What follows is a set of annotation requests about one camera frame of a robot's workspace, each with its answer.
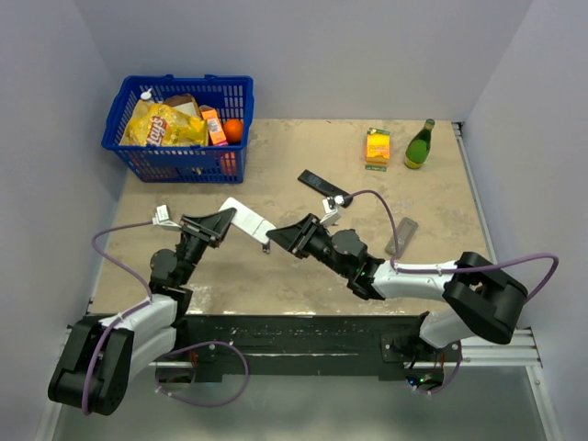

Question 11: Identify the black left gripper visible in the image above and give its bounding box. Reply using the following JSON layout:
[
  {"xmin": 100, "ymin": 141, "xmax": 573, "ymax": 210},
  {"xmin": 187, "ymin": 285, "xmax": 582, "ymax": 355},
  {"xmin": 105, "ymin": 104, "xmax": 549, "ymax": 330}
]
[{"xmin": 175, "ymin": 208, "xmax": 236, "ymax": 286}]

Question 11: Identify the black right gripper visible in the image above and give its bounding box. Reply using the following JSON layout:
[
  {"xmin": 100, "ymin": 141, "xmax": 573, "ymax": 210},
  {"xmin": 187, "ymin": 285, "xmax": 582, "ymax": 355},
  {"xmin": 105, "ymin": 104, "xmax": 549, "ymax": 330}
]
[{"xmin": 266, "ymin": 213, "xmax": 350, "ymax": 278}]

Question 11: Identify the white remote control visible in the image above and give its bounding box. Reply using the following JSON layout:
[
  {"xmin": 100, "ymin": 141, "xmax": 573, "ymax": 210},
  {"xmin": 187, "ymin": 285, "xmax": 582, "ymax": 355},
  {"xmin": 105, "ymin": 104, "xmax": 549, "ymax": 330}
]
[{"xmin": 220, "ymin": 198, "xmax": 276, "ymax": 245}]

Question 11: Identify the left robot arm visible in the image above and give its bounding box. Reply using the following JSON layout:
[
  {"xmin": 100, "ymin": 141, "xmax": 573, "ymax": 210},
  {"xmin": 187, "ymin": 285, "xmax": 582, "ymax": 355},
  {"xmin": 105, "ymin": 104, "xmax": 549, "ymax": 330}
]
[{"xmin": 48, "ymin": 208, "xmax": 237, "ymax": 415}]

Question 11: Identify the black remote control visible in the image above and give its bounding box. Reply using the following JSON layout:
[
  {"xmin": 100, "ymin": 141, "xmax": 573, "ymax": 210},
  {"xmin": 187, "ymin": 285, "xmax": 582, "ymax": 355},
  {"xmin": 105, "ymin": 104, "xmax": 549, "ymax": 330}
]
[{"xmin": 298, "ymin": 169, "xmax": 353, "ymax": 208}]

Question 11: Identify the grey remote control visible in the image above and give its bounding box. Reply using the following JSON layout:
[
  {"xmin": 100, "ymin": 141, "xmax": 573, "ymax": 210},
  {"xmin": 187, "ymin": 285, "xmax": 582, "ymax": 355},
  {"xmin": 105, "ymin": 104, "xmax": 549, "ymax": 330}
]
[{"xmin": 385, "ymin": 217, "xmax": 419, "ymax": 259}]

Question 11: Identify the orange juice carton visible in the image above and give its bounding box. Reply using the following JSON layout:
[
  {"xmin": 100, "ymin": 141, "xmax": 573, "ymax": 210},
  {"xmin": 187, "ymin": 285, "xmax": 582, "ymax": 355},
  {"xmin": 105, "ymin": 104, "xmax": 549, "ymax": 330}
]
[{"xmin": 199, "ymin": 105, "xmax": 229, "ymax": 146}]

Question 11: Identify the orange fruit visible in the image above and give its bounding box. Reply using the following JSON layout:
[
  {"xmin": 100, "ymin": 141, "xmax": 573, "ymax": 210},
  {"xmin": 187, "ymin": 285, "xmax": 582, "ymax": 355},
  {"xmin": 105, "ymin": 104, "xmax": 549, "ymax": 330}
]
[{"xmin": 223, "ymin": 119, "xmax": 243, "ymax": 143}]

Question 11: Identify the blue plastic shopping basket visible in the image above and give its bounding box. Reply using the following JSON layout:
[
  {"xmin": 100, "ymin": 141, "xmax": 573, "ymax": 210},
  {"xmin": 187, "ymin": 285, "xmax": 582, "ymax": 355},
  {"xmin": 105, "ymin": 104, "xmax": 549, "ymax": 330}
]
[{"xmin": 102, "ymin": 74, "xmax": 254, "ymax": 183}]

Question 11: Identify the yellow chips bag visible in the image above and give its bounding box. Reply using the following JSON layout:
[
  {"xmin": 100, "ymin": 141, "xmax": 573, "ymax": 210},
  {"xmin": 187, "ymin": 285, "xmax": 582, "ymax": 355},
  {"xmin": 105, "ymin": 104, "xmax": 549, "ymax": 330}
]
[{"xmin": 119, "ymin": 101, "xmax": 208, "ymax": 147}]

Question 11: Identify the yellow orange sponge pack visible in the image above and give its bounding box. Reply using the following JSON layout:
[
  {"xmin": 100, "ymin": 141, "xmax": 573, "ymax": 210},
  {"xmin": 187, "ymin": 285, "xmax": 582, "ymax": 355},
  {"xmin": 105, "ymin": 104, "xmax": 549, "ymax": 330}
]
[{"xmin": 364, "ymin": 128, "xmax": 390, "ymax": 172}]

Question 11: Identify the brown bread bag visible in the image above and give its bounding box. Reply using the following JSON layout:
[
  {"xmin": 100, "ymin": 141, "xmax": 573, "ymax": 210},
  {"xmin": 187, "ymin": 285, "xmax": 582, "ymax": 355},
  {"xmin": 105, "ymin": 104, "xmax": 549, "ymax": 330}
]
[{"xmin": 164, "ymin": 94, "xmax": 202, "ymax": 119}]

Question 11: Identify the white bottle cap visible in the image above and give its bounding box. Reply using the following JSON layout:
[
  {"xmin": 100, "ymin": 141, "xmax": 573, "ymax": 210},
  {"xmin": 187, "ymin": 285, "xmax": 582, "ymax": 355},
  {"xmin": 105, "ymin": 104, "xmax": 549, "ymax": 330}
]
[{"xmin": 141, "ymin": 88, "xmax": 153, "ymax": 101}]

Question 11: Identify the green glass bottle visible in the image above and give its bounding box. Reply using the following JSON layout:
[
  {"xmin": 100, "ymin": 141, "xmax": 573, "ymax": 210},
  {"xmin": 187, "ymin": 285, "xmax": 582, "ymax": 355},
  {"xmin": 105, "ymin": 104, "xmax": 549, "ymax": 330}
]
[{"xmin": 403, "ymin": 119, "xmax": 435, "ymax": 169}]

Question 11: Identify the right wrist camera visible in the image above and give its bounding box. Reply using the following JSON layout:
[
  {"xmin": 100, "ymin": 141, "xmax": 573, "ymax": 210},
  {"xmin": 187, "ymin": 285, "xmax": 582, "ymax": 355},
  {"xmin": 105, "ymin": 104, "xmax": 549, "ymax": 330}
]
[{"xmin": 320, "ymin": 195, "xmax": 345, "ymax": 228}]

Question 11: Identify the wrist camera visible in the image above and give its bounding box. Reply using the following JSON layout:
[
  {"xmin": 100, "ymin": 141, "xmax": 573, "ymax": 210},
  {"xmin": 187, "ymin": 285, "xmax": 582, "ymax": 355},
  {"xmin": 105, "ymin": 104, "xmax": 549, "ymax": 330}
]
[
  {"xmin": 320, "ymin": 195, "xmax": 345, "ymax": 228},
  {"xmin": 152, "ymin": 204, "xmax": 180, "ymax": 230}
]

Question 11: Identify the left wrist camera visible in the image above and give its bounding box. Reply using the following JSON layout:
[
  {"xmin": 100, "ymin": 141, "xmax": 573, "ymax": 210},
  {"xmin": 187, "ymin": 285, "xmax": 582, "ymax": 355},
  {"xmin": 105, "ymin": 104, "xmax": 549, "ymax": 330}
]
[{"xmin": 152, "ymin": 204, "xmax": 180, "ymax": 230}]

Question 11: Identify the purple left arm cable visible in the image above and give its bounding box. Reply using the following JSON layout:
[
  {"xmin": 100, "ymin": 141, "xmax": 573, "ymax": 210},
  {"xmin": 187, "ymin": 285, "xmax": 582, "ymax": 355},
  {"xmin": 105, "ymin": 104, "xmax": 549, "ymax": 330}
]
[{"xmin": 81, "ymin": 220, "xmax": 155, "ymax": 417}]

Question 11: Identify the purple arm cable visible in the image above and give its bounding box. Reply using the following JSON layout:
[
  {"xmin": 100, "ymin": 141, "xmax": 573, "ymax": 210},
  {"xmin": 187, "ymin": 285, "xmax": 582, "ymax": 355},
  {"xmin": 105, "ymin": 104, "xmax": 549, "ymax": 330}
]
[
  {"xmin": 81, "ymin": 220, "xmax": 155, "ymax": 417},
  {"xmin": 342, "ymin": 188, "xmax": 560, "ymax": 304}
]

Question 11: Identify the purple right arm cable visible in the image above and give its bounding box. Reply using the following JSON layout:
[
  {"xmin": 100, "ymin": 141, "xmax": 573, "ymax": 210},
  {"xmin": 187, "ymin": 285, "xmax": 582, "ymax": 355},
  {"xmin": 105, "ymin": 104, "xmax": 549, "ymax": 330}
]
[{"xmin": 342, "ymin": 188, "xmax": 560, "ymax": 304}]

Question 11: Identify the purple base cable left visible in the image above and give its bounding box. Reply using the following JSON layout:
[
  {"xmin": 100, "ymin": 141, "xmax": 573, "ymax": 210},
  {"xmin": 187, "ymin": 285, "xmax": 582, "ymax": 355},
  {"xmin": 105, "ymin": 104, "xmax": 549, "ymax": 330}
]
[{"xmin": 154, "ymin": 340, "xmax": 253, "ymax": 409}]

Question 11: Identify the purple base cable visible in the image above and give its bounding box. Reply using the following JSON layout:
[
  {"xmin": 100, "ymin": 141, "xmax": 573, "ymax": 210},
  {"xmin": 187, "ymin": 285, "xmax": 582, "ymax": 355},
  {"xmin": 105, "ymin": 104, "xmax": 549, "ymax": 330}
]
[
  {"xmin": 154, "ymin": 340, "xmax": 253, "ymax": 409},
  {"xmin": 411, "ymin": 342, "xmax": 464, "ymax": 395}
]

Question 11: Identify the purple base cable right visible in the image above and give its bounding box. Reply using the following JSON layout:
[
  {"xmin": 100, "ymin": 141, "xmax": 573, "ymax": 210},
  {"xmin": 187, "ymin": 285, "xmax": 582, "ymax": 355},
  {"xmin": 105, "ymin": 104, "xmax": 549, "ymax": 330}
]
[{"xmin": 411, "ymin": 342, "xmax": 464, "ymax": 395}]

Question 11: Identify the aluminium rail frame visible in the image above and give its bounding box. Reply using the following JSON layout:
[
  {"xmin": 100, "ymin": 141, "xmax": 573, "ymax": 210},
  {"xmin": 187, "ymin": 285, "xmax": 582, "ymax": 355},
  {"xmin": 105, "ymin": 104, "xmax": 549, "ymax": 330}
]
[{"xmin": 34, "ymin": 121, "xmax": 564, "ymax": 441}]

